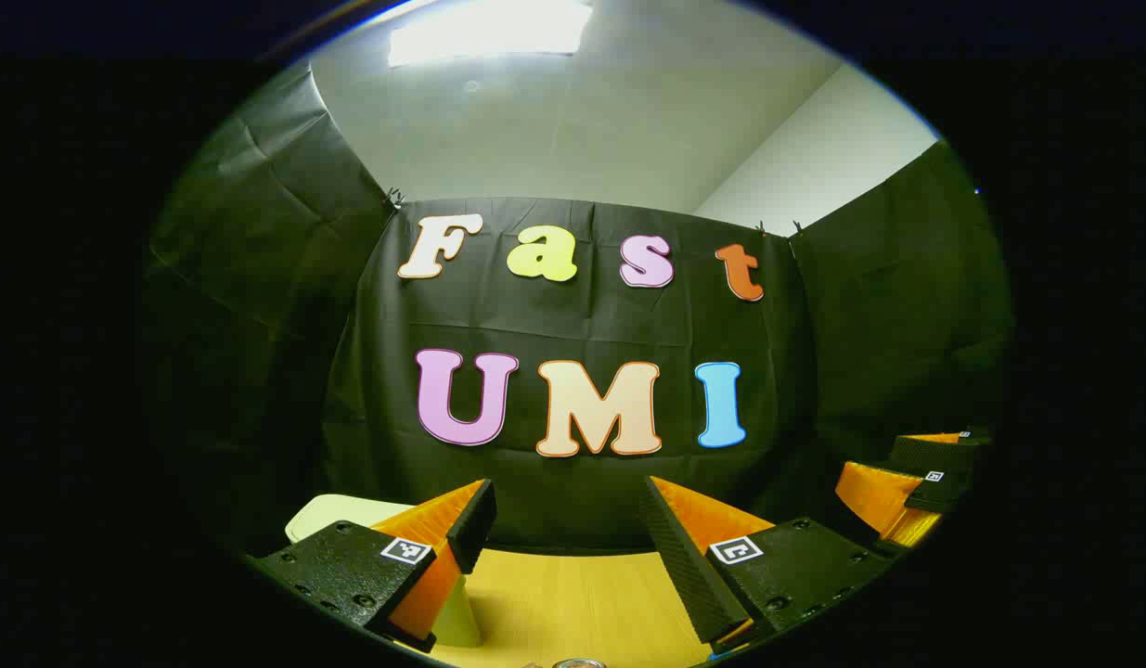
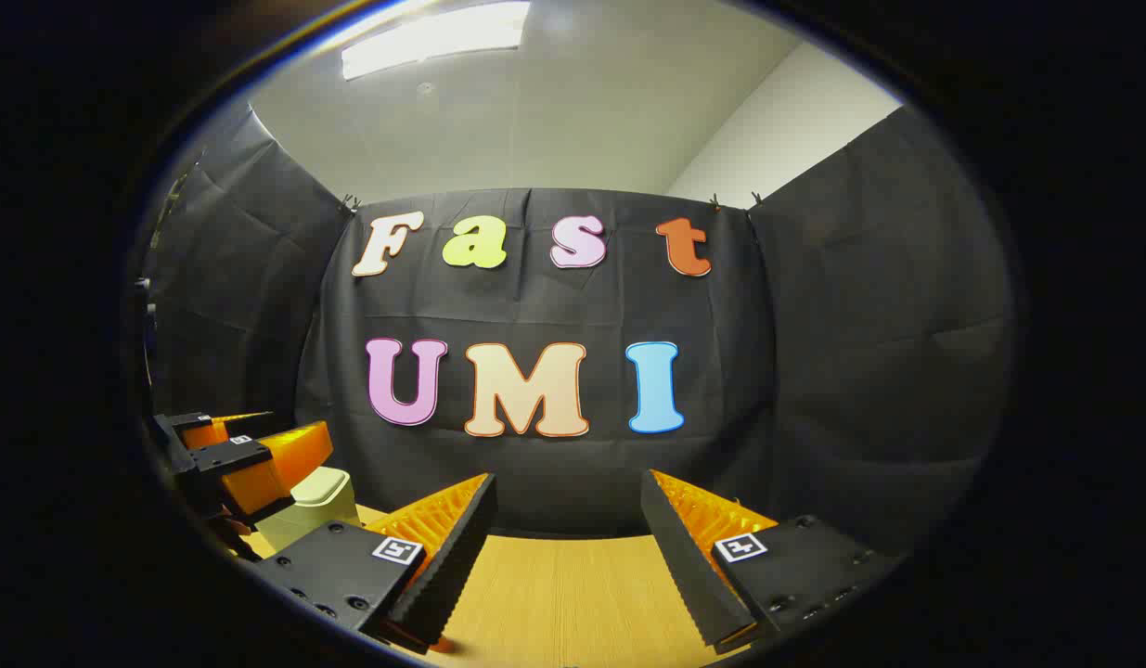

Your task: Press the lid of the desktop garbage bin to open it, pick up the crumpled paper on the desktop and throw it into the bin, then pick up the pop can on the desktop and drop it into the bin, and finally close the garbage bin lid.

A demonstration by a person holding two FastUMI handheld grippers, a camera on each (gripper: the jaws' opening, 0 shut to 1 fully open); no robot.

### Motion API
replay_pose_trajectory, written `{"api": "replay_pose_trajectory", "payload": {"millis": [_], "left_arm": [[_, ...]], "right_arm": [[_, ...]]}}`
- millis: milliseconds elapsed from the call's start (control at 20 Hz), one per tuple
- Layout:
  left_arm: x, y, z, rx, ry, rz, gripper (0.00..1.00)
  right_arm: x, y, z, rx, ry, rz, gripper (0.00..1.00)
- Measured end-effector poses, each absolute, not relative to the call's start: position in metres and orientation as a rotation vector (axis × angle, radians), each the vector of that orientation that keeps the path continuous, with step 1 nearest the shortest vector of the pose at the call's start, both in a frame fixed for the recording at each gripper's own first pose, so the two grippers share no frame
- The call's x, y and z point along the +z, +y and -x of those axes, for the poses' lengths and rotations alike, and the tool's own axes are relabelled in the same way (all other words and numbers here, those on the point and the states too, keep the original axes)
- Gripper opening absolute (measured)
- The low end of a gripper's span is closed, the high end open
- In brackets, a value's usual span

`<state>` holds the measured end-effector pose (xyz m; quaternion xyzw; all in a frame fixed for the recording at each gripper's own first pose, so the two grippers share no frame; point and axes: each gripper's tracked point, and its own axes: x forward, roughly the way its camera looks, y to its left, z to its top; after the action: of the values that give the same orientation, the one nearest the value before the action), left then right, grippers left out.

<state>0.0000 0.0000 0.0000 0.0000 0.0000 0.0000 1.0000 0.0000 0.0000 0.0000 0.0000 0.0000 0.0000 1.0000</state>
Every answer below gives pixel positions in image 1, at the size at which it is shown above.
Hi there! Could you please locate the black backdrop cloth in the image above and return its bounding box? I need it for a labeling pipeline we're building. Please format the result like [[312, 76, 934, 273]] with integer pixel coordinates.
[[146, 60, 1014, 558]]

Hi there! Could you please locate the pale green desktop garbage bin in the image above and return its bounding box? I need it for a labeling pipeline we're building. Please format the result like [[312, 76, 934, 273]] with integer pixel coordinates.
[[285, 494, 483, 648]]

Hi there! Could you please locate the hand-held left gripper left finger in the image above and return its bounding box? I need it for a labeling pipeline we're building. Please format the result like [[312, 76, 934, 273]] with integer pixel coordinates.
[[248, 478, 497, 654]]

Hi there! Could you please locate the ceiling light panel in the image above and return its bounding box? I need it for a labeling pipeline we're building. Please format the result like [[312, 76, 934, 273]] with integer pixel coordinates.
[[387, 0, 594, 68]]

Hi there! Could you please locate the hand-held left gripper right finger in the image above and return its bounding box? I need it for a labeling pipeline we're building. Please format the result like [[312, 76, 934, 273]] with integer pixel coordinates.
[[639, 476, 894, 655]]

